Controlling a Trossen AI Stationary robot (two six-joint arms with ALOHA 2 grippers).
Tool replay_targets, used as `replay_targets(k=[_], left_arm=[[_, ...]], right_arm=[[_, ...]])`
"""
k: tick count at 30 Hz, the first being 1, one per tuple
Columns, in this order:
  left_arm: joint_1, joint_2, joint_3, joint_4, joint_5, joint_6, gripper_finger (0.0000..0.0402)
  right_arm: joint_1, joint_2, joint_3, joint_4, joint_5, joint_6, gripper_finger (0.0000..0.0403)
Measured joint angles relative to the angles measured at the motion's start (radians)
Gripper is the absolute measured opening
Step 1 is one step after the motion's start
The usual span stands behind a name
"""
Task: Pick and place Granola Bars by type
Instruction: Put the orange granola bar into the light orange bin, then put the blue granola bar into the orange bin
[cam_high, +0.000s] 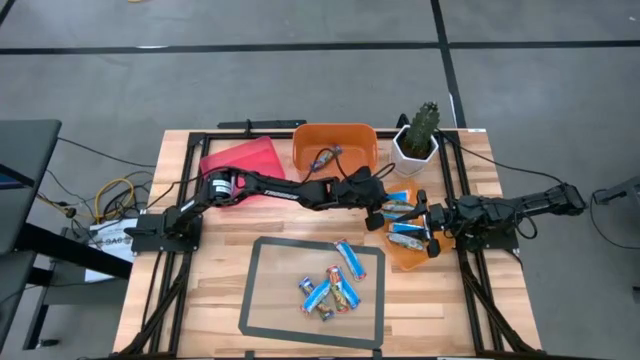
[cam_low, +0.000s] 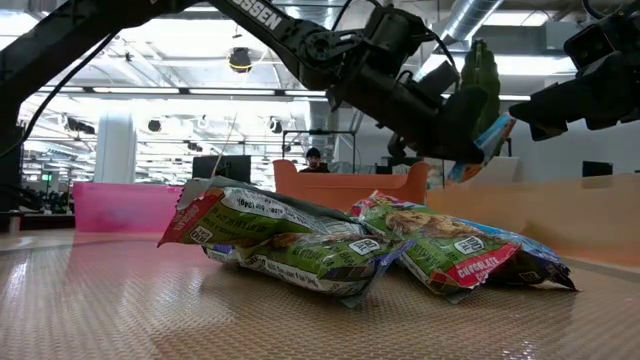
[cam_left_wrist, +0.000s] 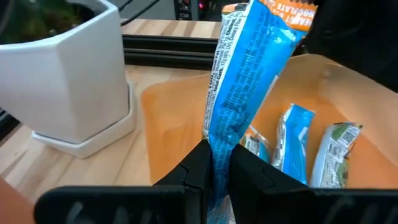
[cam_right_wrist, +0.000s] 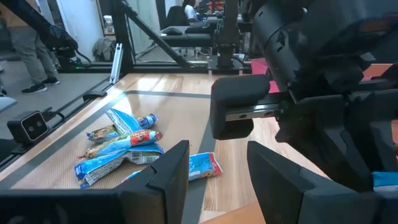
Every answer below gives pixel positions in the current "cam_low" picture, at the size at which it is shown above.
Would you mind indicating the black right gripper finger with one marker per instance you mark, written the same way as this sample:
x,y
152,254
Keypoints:
x,y
555,107
549,133

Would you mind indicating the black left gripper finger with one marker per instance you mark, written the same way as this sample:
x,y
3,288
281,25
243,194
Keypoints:
x,y
460,130
402,147

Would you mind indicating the light blue granola bar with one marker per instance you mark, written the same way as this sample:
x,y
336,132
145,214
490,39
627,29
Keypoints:
x,y
492,140

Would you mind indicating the foil-wrapped granola bar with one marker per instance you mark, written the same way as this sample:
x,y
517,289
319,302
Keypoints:
x,y
310,265
240,215

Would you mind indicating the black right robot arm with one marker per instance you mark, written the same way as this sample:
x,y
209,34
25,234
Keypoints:
x,y
625,17

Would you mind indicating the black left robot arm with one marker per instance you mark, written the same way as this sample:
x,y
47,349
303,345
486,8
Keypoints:
x,y
280,30

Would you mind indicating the small black monitor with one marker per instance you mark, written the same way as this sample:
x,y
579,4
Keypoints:
x,y
597,169

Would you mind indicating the green cactus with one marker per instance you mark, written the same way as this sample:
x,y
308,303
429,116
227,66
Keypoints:
x,y
482,65

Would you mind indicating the opaque orange plastic bin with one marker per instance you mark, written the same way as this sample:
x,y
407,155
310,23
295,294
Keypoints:
x,y
340,192

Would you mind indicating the person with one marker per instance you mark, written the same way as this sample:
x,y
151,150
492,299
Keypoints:
x,y
314,160

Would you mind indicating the translucent orange plastic bin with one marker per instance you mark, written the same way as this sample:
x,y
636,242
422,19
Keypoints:
x,y
575,220

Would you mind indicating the black hanging speaker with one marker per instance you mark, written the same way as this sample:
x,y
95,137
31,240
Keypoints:
x,y
240,60

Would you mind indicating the long ceiling light strip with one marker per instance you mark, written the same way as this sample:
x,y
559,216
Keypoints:
x,y
230,91

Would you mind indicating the white pillar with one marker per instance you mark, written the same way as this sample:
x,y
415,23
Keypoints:
x,y
115,150

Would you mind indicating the translucent pink plastic bin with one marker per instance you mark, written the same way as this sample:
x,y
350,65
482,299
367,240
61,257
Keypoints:
x,y
125,207

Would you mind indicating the beige mat with dark border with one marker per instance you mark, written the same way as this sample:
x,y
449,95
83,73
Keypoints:
x,y
100,310

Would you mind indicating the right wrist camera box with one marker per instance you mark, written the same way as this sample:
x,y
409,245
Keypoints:
x,y
590,47

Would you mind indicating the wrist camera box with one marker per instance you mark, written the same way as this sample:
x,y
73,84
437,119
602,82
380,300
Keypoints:
x,y
590,47
437,80

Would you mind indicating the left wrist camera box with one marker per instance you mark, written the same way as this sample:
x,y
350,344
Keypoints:
x,y
437,80

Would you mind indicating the silver spiral duct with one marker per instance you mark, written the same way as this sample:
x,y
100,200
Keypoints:
x,y
470,15
320,120

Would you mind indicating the black rack frame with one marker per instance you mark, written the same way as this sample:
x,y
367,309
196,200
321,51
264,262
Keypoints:
x,y
320,132

